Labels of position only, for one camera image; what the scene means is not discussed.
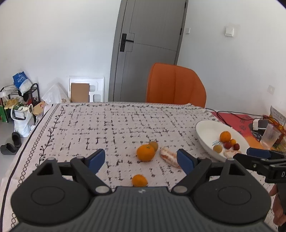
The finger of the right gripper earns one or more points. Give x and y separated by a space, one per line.
260 153

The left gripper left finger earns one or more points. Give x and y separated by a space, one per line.
85 170

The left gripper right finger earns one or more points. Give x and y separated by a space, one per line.
196 172

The pomelo segment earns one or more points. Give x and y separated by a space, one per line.
231 153
169 157

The large orange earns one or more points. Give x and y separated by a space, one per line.
145 153
225 136

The small kumquat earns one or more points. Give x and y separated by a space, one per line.
232 142
139 181

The right hand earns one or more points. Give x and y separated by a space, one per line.
279 216

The clear plastic cup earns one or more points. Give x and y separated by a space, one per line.
270 136

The red lychee right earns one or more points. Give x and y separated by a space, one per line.
236 146

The red lychee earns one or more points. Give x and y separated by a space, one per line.
227 145
236 146

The white charger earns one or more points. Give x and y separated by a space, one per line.
260 124

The small kumquat in plate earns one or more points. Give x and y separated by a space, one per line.
232 142

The pomelo segment in plate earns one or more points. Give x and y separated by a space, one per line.
231 153

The snack packet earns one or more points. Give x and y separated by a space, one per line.
277 119

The red lychee left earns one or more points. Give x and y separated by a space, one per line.
227 145

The red orange mat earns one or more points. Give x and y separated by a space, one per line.
243 124

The large orange in plate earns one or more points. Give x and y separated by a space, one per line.
225 136

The patterned white tablecloth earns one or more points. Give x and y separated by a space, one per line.
70 130

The brown cardboard piece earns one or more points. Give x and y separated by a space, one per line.
79 92

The black slipper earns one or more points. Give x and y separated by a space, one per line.
12 149

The translucent plastic bag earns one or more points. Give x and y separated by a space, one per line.
55 95

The white shopping bag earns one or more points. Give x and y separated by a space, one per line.
22 118

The orange chair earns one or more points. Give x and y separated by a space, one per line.
171 84

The blue white bag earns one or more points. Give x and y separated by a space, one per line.
21 82

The grey door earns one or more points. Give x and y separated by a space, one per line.
156 27

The black wire rack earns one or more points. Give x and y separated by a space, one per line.
9 92

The white wall switch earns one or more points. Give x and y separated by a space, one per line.
229 31

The black door handle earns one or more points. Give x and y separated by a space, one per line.
123 42

